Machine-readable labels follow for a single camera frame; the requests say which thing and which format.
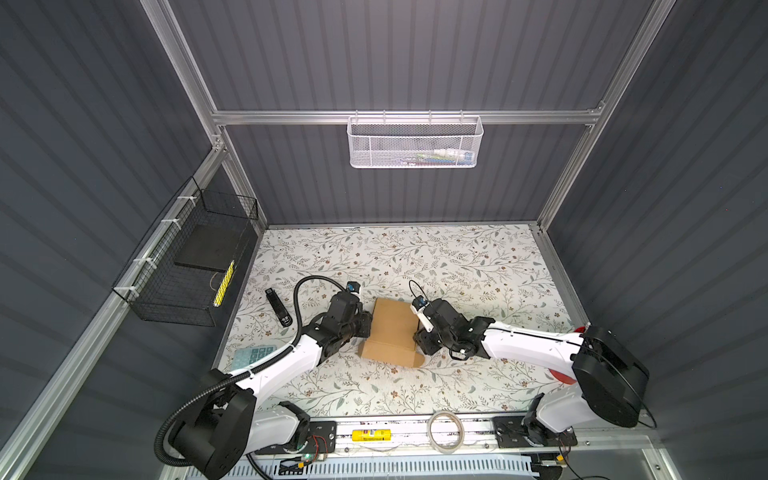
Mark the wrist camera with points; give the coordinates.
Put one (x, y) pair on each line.
(418, 307)
(353, 287)

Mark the red pencil cup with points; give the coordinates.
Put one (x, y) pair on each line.
(566, 378)

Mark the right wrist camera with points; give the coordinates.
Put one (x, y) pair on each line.
(418, 307)

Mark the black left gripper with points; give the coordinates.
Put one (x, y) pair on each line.
(364, 319)

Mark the clear tape roll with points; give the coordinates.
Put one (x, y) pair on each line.
(445, 432)

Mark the brown cardboard paper box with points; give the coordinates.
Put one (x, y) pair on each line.
(391, 339)

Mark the items in white basket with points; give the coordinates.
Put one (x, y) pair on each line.
(441, 157)

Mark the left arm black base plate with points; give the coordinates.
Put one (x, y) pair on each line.
(321, 439)

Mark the white wire mesh basket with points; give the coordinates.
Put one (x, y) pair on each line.
(379, 142)

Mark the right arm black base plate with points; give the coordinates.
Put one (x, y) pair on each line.
(514, 431)

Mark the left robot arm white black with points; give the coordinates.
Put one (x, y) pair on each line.
(224, 422)

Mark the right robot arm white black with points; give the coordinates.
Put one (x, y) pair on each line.
(607, 382)

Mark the black flat pad in basket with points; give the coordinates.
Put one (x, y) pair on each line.
(211, 248)

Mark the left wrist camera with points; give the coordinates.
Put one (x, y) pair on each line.
(353, 287)

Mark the black wire mesh basket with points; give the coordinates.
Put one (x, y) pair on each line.
(157, 290)

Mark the black marker on table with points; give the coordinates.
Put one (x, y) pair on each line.
(281, 312)

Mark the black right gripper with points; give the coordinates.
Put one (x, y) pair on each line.
(421, 338)

